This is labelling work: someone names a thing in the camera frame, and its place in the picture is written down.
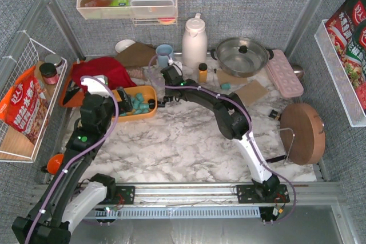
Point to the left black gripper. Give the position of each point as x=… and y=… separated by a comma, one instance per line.
x=120, y=100

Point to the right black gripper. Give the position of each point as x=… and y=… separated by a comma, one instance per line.
x=169, y=73

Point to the black coffee capsule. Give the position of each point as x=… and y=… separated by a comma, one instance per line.
x=152, y=103

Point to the orange plastic storage basket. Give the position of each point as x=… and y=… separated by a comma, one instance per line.
x=148, y=92

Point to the red cloth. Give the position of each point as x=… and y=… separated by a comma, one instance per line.
x=115, y=73

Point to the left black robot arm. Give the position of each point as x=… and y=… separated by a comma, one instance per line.
x=59, y=211

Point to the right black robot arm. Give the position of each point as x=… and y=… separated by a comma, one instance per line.
x=234, y=123

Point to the striped pink cloth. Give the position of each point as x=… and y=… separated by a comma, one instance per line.
x=137, y=73

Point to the small orange juice bottle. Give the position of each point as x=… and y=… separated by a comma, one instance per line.
x=202, y=72

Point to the light blue mug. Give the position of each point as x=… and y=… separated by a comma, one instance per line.
x=165, y=54

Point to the orange plastic tray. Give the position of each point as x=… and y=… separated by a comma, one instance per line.
x=76, y=101

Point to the black kitchen knife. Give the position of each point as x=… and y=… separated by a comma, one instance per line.
x=70, y=93

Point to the brown cork coaster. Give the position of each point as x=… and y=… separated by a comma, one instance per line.
x=251, y=92
x=226, y=78

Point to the white small bowl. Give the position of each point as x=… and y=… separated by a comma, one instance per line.
x=123, y=45

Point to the white thermos jug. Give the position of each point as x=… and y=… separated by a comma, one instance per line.
x=194, y=42

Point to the silver lid jar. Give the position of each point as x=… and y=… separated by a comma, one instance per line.
x=54, y=59

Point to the stainless steel pot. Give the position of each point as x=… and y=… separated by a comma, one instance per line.
x=241, y=57

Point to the dark lid glass jar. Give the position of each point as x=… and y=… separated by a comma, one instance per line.
x=49, y=73

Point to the orange plastic cup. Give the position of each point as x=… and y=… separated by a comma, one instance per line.
x=53, y=164

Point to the clear plastic food containers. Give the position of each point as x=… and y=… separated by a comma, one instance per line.
x=153, y=8

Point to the red snack bag left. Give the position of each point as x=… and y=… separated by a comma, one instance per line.
x=23, y=108

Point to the pink egg tray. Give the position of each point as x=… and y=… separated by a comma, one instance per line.
x=282, y=75

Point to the round wooden board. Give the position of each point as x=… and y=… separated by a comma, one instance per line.
x=302, y=134

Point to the red seasoning bag right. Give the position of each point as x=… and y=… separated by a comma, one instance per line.
x=346, y=29

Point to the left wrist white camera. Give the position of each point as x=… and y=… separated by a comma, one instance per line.
x=96, y=85

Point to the white wire rack left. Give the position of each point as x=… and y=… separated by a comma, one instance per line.
x=15, y=147

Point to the purple handled knife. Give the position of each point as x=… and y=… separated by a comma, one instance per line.
x=276, y=159

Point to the white wire basket right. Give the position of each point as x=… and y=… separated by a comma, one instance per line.
x=349, y=100

